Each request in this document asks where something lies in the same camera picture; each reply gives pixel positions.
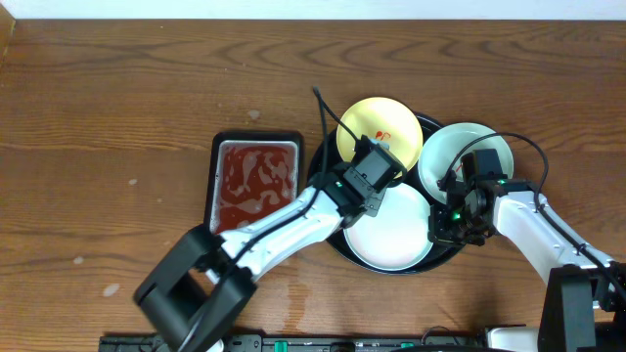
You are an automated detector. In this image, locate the round black serving tray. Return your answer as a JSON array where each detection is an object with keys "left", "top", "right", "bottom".
[{"left": 306, "top": 112, "right": 462, "bottom": 275}]

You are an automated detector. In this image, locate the pale green plate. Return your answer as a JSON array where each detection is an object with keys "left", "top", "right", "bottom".
[{"left": 418, "top": 122, "right": 514, "bottom": 203}]

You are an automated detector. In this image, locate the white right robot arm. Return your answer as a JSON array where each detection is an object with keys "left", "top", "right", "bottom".
[{"left": 428, "top": 179, "right": 625, "bottom": 351}]

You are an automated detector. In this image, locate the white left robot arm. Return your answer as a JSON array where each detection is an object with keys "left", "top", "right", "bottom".
[{"left": 133, "top": 163, "right": 396, "bottom": 351}]

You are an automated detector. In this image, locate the light blue plate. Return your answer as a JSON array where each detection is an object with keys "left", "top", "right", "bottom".
[{"left": 344, "top": 184, "right": 433, "bottom": 272}]

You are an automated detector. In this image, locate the yellow plate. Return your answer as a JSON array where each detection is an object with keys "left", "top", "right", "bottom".
[{"left": 340, "top": 97, "right": 424, "bottom": 170}]

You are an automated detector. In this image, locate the black rectangular wash tray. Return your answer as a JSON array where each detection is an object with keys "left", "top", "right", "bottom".
[{"left": 203, "top": 130, "right": 304, "bottom": 235}]

